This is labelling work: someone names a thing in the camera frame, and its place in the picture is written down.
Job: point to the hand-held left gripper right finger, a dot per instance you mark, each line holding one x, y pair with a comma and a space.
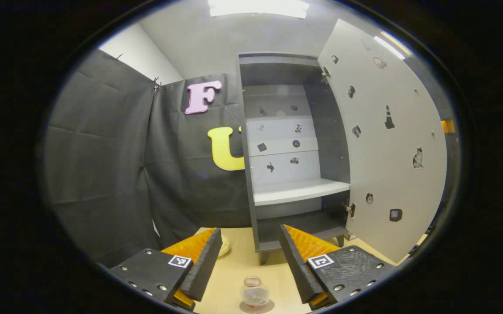
299, 270

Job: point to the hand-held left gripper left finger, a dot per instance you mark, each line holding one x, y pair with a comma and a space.
203, 266

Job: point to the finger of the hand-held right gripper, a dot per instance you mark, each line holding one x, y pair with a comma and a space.
448, 126

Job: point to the small glass bottle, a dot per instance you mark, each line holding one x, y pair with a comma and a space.
255, 294

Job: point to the grey cabinet door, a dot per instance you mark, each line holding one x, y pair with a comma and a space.
391, 174

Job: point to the dark grey cabinet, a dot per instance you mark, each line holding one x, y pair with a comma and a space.
277, 69

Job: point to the white cabinet shelf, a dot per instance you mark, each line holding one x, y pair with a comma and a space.
299, 192

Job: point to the metal door hinge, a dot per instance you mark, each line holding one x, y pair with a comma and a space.
325, 75
350, 210

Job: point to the yellow round sponge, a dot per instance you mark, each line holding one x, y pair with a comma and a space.
224, 251

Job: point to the small ceiling light panel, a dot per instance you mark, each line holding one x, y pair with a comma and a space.
391, 46

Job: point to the black backdrop cloth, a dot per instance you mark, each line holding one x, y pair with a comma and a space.
103, 152

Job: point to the large ceiling light panel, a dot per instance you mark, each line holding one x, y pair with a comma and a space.
258, 8

